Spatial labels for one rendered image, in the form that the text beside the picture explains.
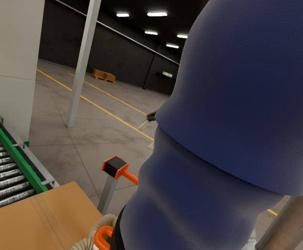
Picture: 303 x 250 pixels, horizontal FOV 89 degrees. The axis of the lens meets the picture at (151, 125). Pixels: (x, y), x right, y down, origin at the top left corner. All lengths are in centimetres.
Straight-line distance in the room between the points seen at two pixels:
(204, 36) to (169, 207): 22
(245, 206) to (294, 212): 67
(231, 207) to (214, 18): 22
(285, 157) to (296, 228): 73
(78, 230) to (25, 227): 20
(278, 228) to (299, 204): 14
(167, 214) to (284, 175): 15
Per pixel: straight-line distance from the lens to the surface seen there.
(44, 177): 158
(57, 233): 85
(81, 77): 340
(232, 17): 20
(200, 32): 22
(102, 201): 135
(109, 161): 73
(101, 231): 53
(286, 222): 92
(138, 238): 31
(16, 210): 93
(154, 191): 25
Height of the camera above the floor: 166
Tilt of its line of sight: 18 degrees down
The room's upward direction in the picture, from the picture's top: 22 degrees clockwise
